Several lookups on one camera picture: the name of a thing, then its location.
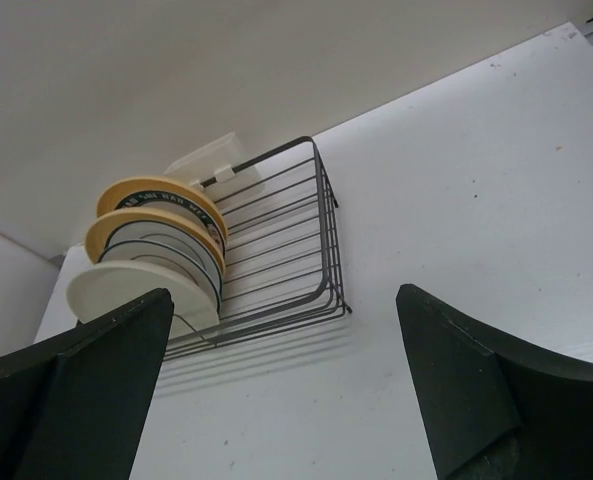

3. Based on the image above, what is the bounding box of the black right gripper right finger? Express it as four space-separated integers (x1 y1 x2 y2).
396 284 593 479

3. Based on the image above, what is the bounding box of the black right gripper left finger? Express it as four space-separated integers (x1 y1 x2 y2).
0 288 174 479

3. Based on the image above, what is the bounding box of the cream white plate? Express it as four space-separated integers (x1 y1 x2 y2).
66 260 220 339

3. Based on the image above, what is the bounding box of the yellow plate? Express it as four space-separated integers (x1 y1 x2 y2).
84 207 225 275
95 175 229 241

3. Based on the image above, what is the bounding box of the white plate green rim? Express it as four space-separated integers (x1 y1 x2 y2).
100 225 223 310

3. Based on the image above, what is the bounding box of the green patterned rim plate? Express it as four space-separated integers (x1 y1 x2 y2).
113 190 228 252

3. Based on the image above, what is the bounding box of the grey wire dish rack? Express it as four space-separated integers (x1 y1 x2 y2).
165 136 351 361

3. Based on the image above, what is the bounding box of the white plastic cutlery holder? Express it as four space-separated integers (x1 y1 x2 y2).
164 132 261 200

